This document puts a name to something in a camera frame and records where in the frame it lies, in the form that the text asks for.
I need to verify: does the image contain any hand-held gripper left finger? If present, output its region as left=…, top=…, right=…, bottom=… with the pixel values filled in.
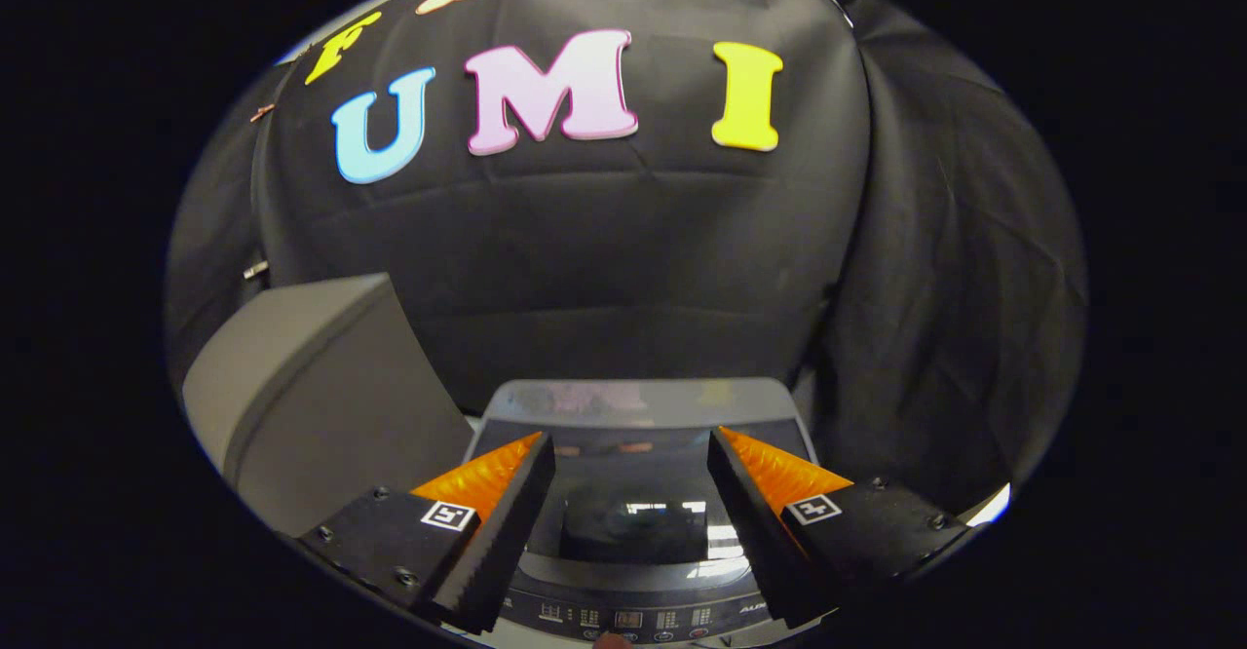
left=295, top=432, right=556, bottom=635

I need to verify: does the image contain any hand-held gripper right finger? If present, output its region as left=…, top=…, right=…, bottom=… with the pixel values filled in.
left=708, top=425, right=975, bottom=630

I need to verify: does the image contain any dark grey washing machine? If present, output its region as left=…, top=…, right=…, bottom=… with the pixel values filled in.
left=466, top=378, right=829, bottom=649

